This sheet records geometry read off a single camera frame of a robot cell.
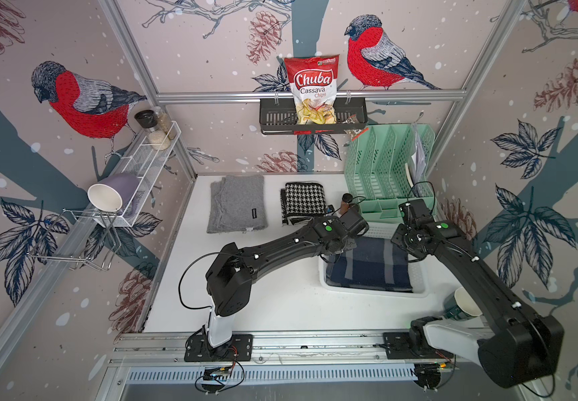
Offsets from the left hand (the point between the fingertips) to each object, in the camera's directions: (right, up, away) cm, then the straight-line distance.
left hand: (354, 240), depth 80 cm
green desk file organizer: (+26, +30, +38) cm, 54 cm away
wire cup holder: (-71, +4, -19) cm, 74 cm away
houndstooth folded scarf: (-17, +12, +24) cm, 32 cm away
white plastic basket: (+22, -10, 0) cm, 24 cm away
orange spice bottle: (+2, +13, +20) cm, 24 cm away
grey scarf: (-45, +11, +25) cm, 52 cm away
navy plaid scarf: (+10, -10, +8) cm, 16 cm away
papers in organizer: (+27, +28, +12) cm, 41 cm away
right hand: (+15, 0, +2) cm, 15 cm away
